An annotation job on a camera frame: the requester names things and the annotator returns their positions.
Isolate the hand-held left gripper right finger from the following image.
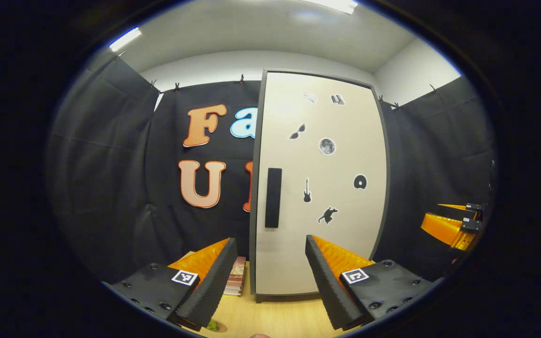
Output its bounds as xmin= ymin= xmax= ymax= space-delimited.
xmin=304 ymin=234 xmax=443 ymax=331

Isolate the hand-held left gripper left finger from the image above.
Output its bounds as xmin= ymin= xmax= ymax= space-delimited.
xmin=102 ymin=237 xmax=239 ymax=332

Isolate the beige cabinet door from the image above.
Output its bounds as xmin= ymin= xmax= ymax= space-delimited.
xmin=255 ymin=72 xmax=387 ymax=295

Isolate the black cabinet door handle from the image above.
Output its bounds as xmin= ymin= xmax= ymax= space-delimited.
xmin=265 ymin=168 xmax=283 ymax=229

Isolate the grey cabinet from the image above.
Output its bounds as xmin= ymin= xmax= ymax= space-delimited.
xmin=249 ymin=69 xmax=391 ymax=303

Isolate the black backdrop cloth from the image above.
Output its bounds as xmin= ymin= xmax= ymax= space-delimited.
xmin=45 ymin=49 xmax=496 ymax=284

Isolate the large ceiling light panel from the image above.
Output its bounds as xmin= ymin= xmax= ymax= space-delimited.
xmin=299 ymin=0 xmax=358 ymax=15

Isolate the narrow ceiling light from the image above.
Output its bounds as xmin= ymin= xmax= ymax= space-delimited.
xmin=109 ymin=27 xmax=142 ymax=52

